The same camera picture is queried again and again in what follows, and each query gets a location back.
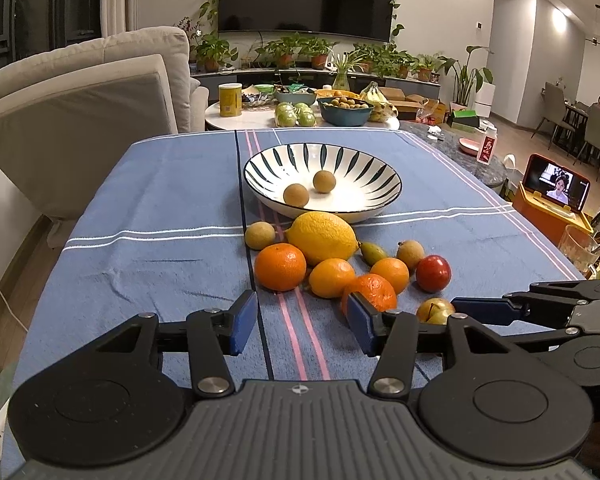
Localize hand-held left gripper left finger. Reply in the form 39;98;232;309
87;289;259;401

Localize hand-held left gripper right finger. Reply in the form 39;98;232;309
346;291;517;402

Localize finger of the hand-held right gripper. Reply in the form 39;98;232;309
451;280;600;342

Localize small yellow red apple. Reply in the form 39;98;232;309
416;298;456;325

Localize pale smooth orange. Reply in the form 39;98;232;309
307;258;356;299

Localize large mandarin orange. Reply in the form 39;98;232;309
254;243;307;292

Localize yellow lemon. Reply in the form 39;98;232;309
285;212;360;266

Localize white bowl with dark stripes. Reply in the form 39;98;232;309
243;143;403;224

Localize brown round fruit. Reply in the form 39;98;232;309
283;183;310;207
396;240;426;271
312;170;337;194
244;221;276;251

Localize small green oval fruit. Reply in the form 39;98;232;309
360;241;385;265

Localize orange storage box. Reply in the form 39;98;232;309
511;182;594;257

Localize clear drinking glass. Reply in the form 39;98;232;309
559;225;600;274

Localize blue striped tablecloth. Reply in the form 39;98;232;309
0;127;586;480

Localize dark stone table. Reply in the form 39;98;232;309
399;120;509;192

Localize bottle with red label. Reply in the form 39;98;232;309
476;127;498;165

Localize green box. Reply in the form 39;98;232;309
450;109;481;129

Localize white round coffee table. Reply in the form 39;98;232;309
204;95;401;134

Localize white floor appliance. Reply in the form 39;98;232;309
472;82;496;117

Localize blue bowl of small fruit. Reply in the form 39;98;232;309
317;95;375;127

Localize grey dining chair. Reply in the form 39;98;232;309
577;104;600;167
532;82;570;139

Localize cardboard boxes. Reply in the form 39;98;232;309
380;87;451;124

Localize yellow can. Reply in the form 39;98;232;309
218;83;243;118

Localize bunch of bananas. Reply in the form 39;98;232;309
359;81;399;123

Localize teal bowl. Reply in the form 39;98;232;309
275;87;317;107

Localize tall leafy floor plant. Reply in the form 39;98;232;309
440;45;495;108

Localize glass vase with plant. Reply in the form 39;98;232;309
330;51;353;92

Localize dark television cabinet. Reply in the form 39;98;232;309
190;67;441;94

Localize potted green plant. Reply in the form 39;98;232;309
352;42;411;78
255;35;301;71
194;34;238;73
300;37;338;71
411;54;443;83

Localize beige armchair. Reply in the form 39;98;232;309
0;25;211;221

